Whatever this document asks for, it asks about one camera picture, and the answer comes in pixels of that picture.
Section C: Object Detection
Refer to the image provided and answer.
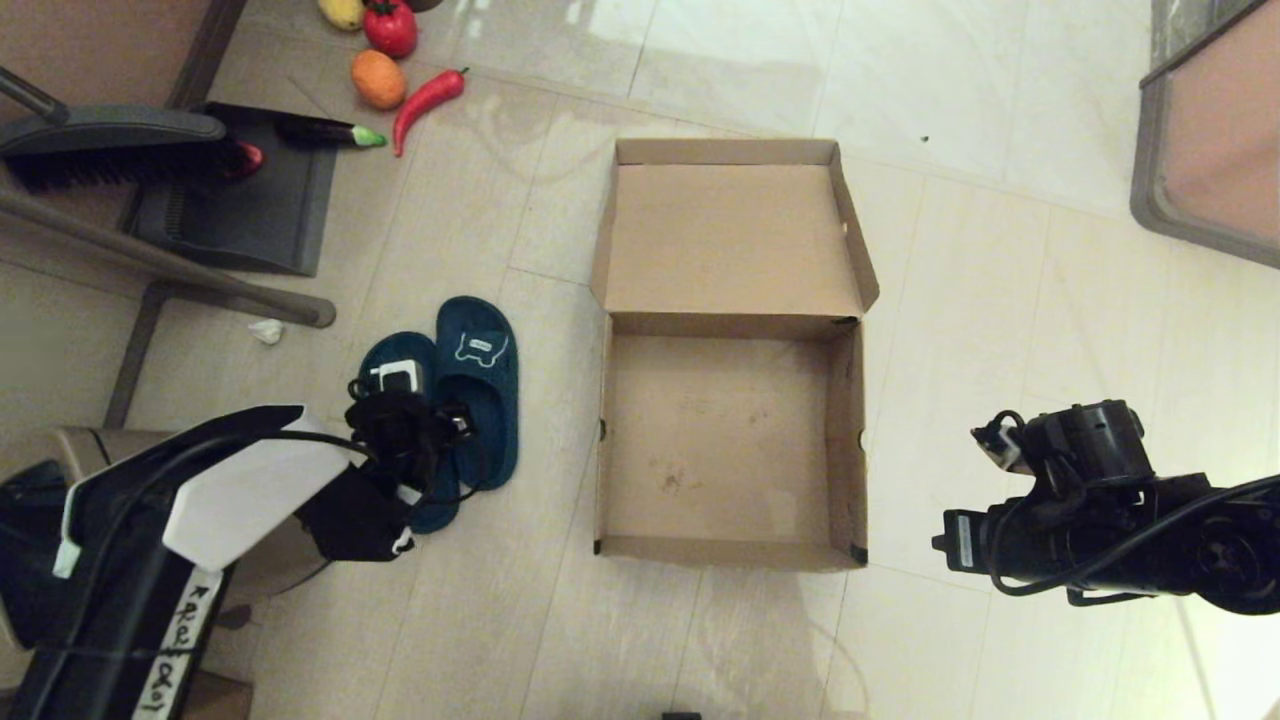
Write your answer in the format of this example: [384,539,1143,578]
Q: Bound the dark teal rubber slipper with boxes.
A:
[433,296,521,492]
[357,331,464,535]

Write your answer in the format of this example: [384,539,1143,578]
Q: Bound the brown cardboard shoe box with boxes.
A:
[590,138,881,573]

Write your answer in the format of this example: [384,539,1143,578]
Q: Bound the dark grey dustpan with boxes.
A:
[122,102,339,279]

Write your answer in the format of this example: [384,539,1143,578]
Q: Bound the brown plastic trash bin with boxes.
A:
[50,425,333,601]

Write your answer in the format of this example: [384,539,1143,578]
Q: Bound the dark purple toy eggplant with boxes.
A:
[275,116,389,151]

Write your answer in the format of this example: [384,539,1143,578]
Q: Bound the red toy chili pepper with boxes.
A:
[392,67,469,159]

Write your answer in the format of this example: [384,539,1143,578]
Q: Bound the brown metal pole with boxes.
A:
[0,188,338,330]

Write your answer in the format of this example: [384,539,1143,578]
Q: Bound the orange toy fruit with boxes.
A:
[351,49,409,111]

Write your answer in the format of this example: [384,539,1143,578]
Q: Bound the red toy tomato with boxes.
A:
[362,0,419,60]

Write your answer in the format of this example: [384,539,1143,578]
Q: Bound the brown table grey rim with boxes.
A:
[1130,0,1280,269]

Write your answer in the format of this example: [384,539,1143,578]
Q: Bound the black broom brush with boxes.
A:
[0,68,246,196]

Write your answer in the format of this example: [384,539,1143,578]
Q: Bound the brown table grey legs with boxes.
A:
[0,0,251,431]

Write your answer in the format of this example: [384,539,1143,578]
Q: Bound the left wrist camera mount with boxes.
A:
[345,358,446,471]

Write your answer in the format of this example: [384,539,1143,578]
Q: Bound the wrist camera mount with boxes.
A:
[345,358,446,471]
[970,400,1153,491]

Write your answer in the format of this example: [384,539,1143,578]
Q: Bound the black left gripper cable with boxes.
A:
[405,450,488,507]

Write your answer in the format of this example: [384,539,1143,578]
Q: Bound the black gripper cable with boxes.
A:
[988,478,1280,608]
[405,450,488,507]

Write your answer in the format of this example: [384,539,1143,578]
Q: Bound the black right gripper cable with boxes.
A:
[988,478,1280,608]

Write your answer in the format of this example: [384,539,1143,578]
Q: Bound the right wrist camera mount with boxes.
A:
[970,400,1153,491]

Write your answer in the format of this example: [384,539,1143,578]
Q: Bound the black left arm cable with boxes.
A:
[90,430,373,720]

